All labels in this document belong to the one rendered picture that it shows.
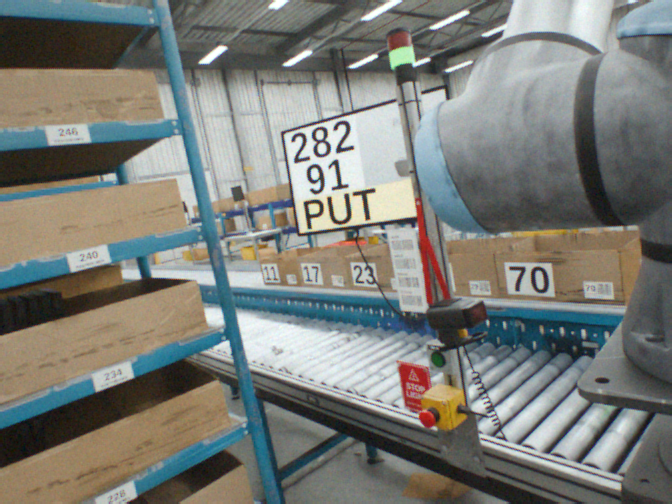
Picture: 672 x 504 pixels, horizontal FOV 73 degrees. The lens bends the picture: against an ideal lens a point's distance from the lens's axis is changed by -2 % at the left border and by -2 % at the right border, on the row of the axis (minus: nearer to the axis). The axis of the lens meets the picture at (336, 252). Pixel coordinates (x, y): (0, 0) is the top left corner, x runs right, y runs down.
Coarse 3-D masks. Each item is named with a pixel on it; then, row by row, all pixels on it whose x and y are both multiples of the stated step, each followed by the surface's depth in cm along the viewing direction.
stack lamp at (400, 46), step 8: (392, 40) 95; (400, 40) 95; (408, 40) 95; (392, 48) 96; (400, 48) 95; (408, 48) 95; (392, 56) 96; (400, 56) 95; (408, 56) 95; (392, 64) 97
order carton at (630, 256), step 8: (624, 248) 130; (632, 248) 135; (640, 248) 139; (624, 256) 127; (632, 256) 125; (640, 256) 124; (624, 264) 127; (632, 264) 126; (640, 264) 124; (624, 272) 128; (632, 272) 126; (624, 280) 128; (632, 280) 127; (624, 288) 129; (632, 288) 127; (624, 296) 129
